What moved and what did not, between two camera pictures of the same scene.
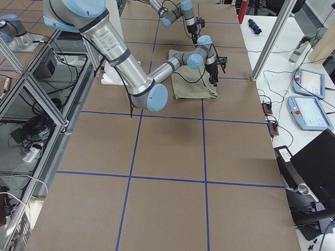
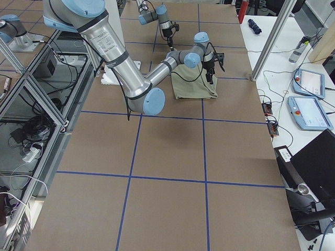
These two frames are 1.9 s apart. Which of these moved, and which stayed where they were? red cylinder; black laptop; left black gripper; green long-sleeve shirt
Moved: left black gripper
Stayed: green long-sleeve shirt; black laptop; red cylinder
